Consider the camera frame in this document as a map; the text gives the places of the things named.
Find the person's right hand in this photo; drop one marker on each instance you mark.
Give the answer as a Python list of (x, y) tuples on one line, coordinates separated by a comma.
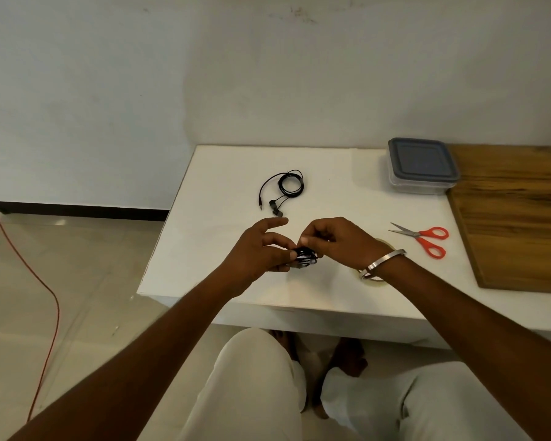
[(344, 243)]

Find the person's left hand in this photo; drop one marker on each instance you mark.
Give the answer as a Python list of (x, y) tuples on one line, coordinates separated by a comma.
[(257, 257)]

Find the clear tape roll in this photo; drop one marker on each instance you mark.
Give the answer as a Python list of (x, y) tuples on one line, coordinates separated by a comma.
[(376, 281)]

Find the container with grey lid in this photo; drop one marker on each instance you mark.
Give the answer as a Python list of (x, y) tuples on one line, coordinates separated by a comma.
[(422, 162)]

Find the person's right forearm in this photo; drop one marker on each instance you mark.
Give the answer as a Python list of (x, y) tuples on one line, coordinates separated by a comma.
[(486, 326)]

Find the person's left forearm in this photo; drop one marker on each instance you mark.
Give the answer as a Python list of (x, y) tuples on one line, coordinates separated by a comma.
[(119, 367)]

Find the person's left foot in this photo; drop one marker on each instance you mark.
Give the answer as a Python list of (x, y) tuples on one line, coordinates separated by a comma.
[(284, 342)]

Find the person's foot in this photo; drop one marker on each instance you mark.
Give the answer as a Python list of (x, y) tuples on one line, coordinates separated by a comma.
[(284, 342), (349, 355)]

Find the person's right foot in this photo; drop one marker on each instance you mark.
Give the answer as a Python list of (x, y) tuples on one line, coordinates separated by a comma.
[(349, 355)]

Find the person's white trousers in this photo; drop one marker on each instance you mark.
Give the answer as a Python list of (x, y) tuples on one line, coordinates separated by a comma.
[(257, 390)]

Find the brown wooden board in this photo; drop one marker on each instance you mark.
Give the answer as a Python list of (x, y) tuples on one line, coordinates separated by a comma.
[(519, 215)]

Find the black skirting board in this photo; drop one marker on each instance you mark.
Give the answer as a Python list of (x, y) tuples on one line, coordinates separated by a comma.
[(82, 211)]

